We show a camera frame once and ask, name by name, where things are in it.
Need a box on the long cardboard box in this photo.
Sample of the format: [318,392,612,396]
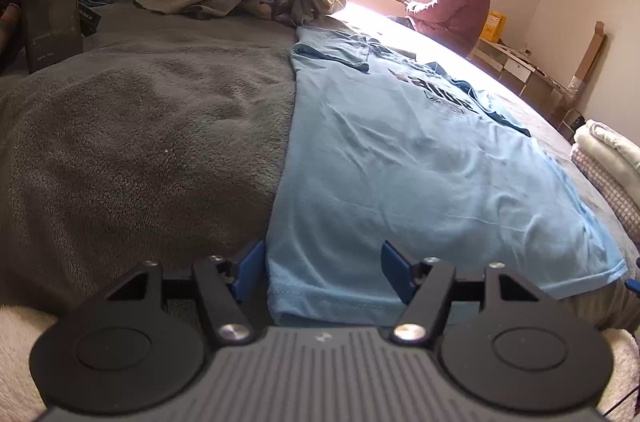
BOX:
[567,21,607,113]

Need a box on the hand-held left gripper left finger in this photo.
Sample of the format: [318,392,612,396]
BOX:
[106,239,267,349]

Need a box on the blue t-shirt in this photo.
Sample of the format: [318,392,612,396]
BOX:
[266,25,628,328]

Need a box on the grey fleece bed blanket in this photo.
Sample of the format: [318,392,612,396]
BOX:
[0,0,640,333]

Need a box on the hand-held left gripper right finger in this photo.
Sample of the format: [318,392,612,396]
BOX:
[381,241,557,346]

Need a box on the pink houndstooth folded garment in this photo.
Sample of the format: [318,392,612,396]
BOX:
[570,145,640,228]

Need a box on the yellow box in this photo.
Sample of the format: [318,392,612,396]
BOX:
[480,10,507,43]

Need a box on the tall black box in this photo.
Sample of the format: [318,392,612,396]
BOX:
[21,0,83,74]

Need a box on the small black box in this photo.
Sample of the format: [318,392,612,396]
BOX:
[77,0,102,37]

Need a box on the dark grey crumpled garment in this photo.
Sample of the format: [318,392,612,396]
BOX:
[235,0,313,28]

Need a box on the small white desk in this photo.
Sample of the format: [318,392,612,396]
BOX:
[472,38,576,113]

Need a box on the metal shoe rack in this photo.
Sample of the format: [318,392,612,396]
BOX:
[562,107,587,138]

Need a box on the cream folded blanket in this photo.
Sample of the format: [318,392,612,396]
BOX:
[574,127,640,175]

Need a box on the white folded garment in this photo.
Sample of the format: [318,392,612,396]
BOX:
[586,119,640,158]

